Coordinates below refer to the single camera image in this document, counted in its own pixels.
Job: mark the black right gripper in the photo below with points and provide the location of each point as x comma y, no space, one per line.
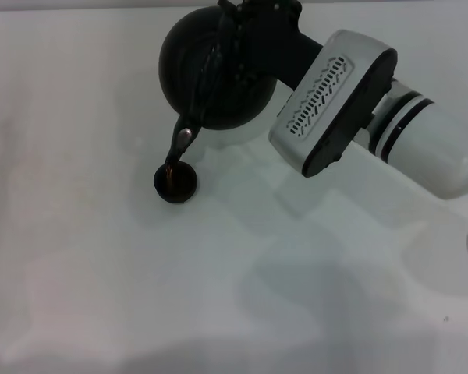
292,54

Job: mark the small dark brown teacup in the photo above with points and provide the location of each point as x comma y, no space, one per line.
181,187

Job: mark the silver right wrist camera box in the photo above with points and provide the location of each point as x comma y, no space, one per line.
327,105

